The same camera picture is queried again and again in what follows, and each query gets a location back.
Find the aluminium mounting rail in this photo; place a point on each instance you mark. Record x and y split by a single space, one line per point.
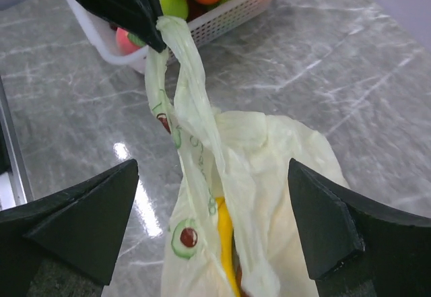
15 185

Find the white plastic fruit bin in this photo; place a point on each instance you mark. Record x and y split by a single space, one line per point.
204 29

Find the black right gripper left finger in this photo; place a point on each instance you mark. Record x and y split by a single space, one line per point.
67 243

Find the large yellow banana bunch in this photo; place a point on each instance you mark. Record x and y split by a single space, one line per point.
225 230

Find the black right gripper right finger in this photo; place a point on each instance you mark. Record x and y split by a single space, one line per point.
355 246

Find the pink flat fake peach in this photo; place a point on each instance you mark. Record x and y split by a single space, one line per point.
123 42

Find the pale green avocado plastic bag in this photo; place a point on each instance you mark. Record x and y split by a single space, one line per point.
235 166

